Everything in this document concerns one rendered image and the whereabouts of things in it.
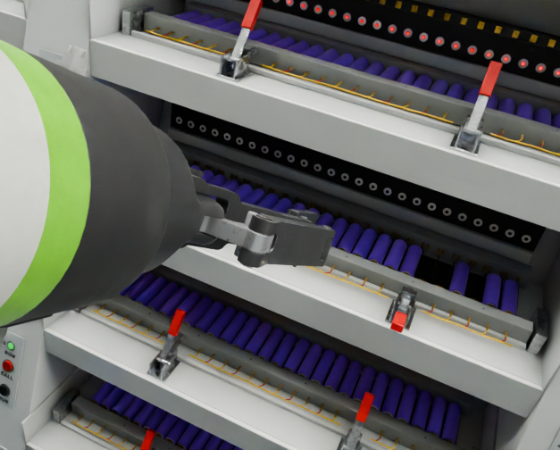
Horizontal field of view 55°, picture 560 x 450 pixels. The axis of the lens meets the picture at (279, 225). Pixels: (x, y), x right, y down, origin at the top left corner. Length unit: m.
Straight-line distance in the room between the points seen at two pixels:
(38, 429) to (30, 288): 0.81
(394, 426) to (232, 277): 0.28
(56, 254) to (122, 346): 0.65
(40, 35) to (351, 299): 0.49
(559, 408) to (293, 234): 0.42
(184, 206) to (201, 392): 0.53
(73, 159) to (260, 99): 0.46
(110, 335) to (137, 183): 0.64
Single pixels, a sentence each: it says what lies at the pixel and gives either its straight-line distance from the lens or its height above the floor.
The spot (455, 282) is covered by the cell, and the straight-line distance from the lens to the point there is 0.69.
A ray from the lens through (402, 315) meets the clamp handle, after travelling 0.58.
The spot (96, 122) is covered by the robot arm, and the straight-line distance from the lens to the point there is 0.18.
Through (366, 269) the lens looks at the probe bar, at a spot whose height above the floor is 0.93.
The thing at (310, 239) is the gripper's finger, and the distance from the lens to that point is 0.32.
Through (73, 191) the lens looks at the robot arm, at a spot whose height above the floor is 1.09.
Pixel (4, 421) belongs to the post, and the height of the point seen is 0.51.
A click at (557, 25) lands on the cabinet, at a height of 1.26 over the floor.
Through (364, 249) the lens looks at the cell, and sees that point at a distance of 0.69.
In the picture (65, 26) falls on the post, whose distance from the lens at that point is 0.74.
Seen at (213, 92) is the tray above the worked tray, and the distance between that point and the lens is 0.63.
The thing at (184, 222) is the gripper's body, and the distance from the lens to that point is 0.25.
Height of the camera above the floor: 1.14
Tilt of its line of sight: 17 degrees down
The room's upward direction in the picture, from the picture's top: 16 degrees clockwise
